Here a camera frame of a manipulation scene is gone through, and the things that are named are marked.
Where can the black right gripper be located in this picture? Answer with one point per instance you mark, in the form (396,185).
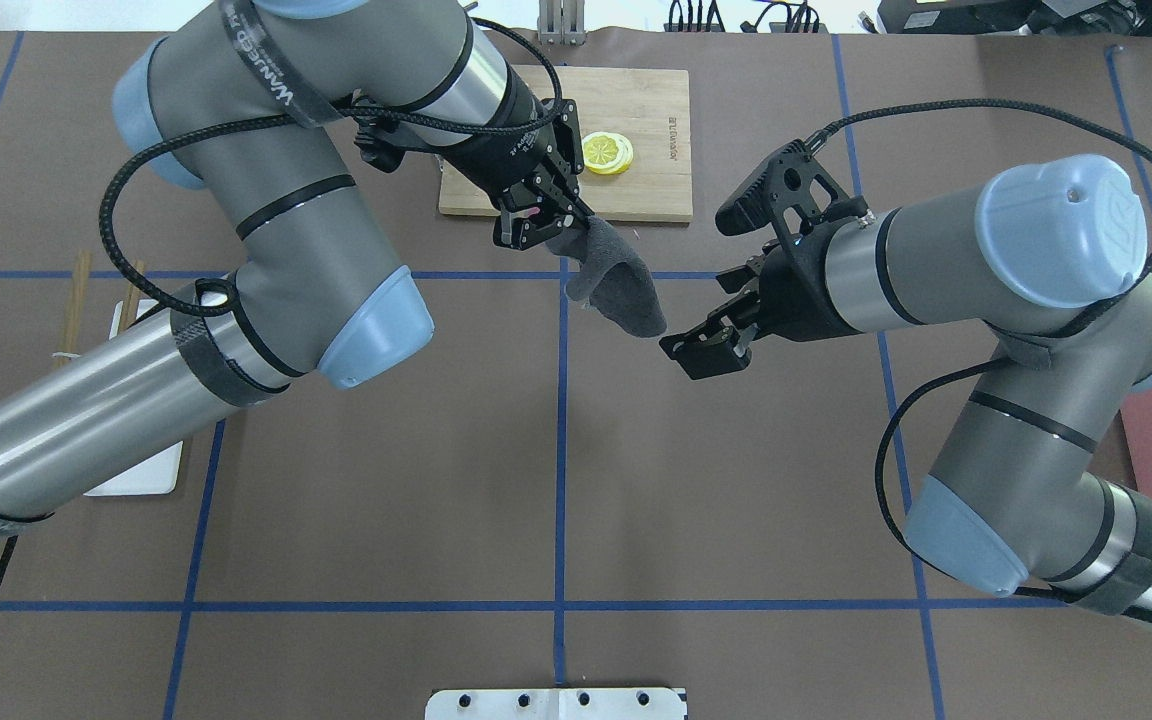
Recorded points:
(794,287)

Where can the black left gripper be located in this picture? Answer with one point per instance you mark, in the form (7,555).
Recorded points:
(498,148)

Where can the grey and pink cloth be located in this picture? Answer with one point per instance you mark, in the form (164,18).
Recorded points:
(610,277)

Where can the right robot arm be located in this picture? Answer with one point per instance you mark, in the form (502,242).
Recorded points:
(1052,257)

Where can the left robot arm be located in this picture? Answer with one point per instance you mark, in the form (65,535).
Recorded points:
(239,103)

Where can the yellow lemon slices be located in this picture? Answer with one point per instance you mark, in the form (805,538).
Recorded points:
(607,153)

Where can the bamboo cutting board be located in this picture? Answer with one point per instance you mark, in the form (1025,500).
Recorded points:
(652,108)

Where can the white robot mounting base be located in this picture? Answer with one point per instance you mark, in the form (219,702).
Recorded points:
(559,703)

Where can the wooden rack rod right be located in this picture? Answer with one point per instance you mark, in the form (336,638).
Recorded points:
(128,309)

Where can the wooden rack rod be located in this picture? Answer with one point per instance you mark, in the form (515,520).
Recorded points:
(128,309)
(73,312)

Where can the white rectangular tray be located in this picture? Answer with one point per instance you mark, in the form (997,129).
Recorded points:
(156,475)

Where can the wooden rack rod left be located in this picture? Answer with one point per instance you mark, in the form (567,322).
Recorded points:
(73,312)

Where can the aluminium frame post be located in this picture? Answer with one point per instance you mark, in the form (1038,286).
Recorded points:
(562,22)

